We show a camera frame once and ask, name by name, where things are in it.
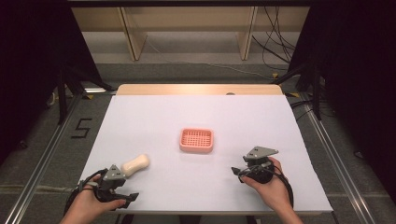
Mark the cream bread roll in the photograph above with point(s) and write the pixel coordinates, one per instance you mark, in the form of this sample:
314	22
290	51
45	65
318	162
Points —
135	165

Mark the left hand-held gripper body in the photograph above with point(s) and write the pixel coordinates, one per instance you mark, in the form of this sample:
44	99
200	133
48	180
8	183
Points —
110	182

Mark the black curtain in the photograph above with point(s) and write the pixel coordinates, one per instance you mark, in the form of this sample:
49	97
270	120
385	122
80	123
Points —
358	77
31	62

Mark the metal floor rail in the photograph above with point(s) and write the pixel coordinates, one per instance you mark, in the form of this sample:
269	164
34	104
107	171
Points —
339	161
40	161

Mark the pink soap dish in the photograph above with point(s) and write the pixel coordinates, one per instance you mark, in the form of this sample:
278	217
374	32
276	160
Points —
196	140

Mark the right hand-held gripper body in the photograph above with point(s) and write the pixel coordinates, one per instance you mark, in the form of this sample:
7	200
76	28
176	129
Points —
260	161

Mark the light wooden background desk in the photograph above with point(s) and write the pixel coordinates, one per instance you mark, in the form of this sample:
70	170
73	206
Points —
186	28

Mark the person's left hand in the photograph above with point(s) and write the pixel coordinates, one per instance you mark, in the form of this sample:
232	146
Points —
90	203

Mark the person's right hand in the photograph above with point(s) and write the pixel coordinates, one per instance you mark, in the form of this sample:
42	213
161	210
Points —
271	189

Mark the white table sheet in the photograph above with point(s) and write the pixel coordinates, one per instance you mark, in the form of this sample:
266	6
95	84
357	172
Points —
199	118

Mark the black metal stand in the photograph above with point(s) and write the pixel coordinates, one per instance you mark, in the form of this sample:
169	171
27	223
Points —
67	90
311	84

